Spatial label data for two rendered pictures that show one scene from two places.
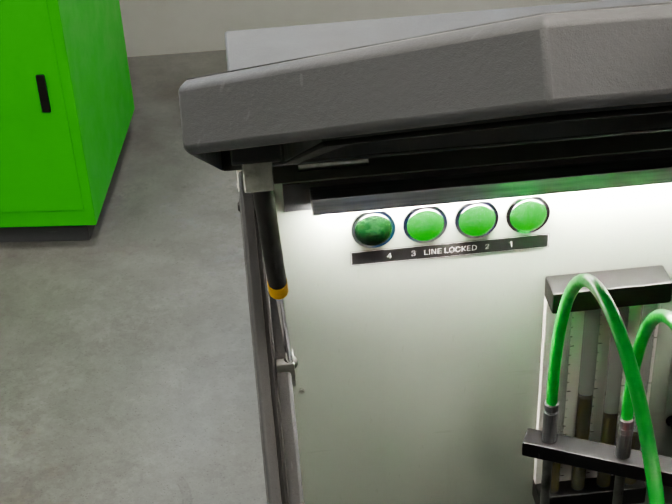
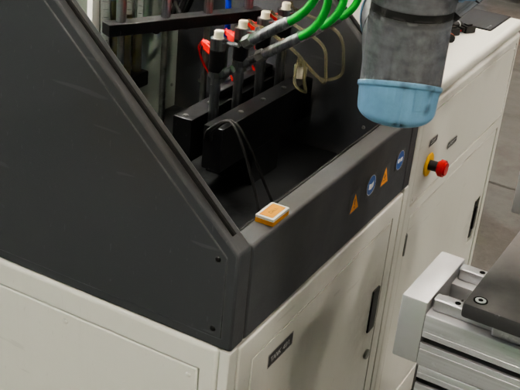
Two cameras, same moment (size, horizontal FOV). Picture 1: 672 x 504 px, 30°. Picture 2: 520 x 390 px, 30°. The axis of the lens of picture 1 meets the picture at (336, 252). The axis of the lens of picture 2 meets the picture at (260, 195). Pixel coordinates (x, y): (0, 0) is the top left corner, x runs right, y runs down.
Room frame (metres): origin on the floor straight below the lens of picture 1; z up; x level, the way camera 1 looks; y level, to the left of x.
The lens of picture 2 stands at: (0.06, 1.02, 1.61)
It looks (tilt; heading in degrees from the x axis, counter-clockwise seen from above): 27 degrees down; 301
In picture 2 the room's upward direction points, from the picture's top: 6 degrees clockwise
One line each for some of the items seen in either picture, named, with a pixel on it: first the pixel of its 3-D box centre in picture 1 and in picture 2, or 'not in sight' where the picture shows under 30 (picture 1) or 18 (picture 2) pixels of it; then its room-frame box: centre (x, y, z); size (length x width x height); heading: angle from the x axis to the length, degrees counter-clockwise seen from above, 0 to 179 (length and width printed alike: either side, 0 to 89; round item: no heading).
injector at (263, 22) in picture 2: not in sight; (265, 74); (0.95, -0.43, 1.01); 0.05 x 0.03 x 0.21; 5
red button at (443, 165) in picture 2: not in sight; (437, 166); (0.71, -0.74, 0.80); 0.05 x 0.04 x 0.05; 95
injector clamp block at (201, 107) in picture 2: not in sight; (244, 131); (0.96, -0.38, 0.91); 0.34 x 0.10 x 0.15; 95
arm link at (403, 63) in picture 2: not in sight; (402, 56); (0.41, 0.21, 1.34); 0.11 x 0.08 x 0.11; 119
